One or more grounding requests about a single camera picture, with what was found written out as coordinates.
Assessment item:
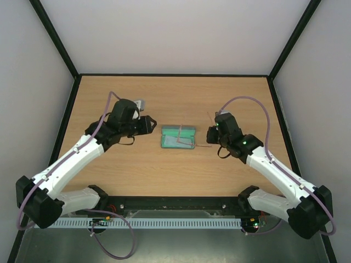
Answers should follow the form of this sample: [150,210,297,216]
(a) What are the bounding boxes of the grey green glasses case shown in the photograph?
[161,125,196,150]

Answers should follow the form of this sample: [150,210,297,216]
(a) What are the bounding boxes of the pink transparent sunglasses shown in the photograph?
[176,123,212,149]

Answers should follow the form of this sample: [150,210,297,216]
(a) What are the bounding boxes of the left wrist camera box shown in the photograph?
[134,99,145,112]

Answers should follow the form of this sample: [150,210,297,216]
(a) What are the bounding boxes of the light blue cleaning cloth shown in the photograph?
[162,135,194,148]

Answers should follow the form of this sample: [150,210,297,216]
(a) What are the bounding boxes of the controller board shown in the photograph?
[241,215,267,229]
[88,216,114,227]

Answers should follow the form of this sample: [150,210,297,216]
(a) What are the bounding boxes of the right controller board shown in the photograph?
[241,215,267,229]

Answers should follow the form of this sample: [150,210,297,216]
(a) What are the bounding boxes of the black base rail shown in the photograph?
[76,196,272,217]

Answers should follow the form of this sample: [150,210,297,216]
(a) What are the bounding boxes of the black frame post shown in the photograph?
[268,0,321,81]
[29,0,81,80]

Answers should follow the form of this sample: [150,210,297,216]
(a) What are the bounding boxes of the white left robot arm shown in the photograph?
[16,99,157,228]

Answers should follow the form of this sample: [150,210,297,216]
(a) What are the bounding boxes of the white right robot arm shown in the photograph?
[206,112,332,239]

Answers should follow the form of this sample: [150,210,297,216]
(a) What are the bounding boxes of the left controller board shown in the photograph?
[88,216,114,227]

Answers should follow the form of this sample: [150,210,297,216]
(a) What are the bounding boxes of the black frame post right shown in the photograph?
[268,0,321,81]

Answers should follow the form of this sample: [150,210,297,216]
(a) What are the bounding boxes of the black frame post left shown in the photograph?
[29,0,81,80]

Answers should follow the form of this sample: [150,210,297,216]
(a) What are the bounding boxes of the light blue slotted cable duct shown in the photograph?
[51,218,241,230]

